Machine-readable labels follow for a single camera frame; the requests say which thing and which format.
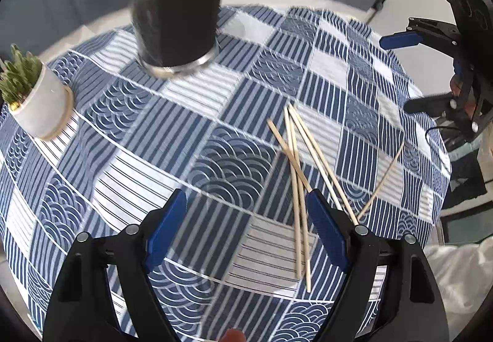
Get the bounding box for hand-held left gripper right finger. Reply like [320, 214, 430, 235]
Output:
[307, 188, 450, 342]

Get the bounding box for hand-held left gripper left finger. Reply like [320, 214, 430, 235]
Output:
[42, 188, 188, 342]

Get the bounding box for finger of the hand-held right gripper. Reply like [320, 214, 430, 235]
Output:
[379, 18, 462, 56]
[404, 91, 481, 141]

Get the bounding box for bunch of wooden chopsticks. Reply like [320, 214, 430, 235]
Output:
[267, 105, 406, 293]

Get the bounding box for black chopstick holder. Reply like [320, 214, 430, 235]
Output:
[122, 0, 232, 78]

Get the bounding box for blue patterned tablecloth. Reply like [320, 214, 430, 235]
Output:
[0, 5, 452, 342]

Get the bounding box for dark cloth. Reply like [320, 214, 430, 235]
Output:
[439, 134, 493, 212]

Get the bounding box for wooden pot saucer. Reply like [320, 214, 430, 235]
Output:
[36, 85, 75, 141]

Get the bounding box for succulent in white pot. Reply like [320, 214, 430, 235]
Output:
[0, 43, 74, 139]

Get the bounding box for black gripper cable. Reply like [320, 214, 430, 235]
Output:
[426, 125, 468, 146]

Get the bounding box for grey cable with plug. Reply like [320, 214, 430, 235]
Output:
[364, 0, 389, 24]

